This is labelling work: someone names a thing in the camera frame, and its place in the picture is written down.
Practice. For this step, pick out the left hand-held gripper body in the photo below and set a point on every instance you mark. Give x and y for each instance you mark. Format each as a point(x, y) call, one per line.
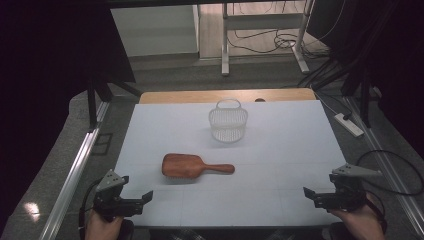
point(110, 200)

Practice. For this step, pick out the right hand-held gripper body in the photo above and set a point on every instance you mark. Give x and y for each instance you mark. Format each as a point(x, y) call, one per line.
point(346, 196)

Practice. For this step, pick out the brown wooden hairbrush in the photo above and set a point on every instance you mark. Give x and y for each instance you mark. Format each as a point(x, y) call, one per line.
point(183, 165)

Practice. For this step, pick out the white plastic mesh basket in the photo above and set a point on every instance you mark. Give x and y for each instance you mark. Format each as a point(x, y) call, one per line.
point(228, 126)

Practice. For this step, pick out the person's left hand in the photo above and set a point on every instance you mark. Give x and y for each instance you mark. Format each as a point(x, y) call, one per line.
point(100, 230)

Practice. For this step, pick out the person's right hand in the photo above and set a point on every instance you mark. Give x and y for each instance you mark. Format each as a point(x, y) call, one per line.
point(361, 225)

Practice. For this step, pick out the white table mat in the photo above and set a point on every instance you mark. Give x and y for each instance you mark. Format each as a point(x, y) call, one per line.
point(283, 160)

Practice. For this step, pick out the dark floor hatch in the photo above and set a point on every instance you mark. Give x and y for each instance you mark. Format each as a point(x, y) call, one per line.
point(101, 144)

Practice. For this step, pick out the white power strip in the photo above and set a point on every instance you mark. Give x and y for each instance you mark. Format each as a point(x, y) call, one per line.
point(350, 126)

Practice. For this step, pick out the black metal stand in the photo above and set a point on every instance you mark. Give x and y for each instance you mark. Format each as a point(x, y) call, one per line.
point(91, 103)
point(366, 100)

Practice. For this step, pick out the wooden table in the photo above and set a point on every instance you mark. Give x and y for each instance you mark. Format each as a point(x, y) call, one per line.
point(186, 96)

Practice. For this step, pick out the black curtain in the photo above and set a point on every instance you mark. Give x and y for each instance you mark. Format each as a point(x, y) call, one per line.
point(393, 50)
point(43, 66)

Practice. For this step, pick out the aluminium rail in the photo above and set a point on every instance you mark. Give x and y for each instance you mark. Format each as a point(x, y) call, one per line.
point(71, 180)
point(376, 143)

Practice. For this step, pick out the white desk frame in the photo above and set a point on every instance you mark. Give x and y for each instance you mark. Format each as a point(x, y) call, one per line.
point(263, 21)

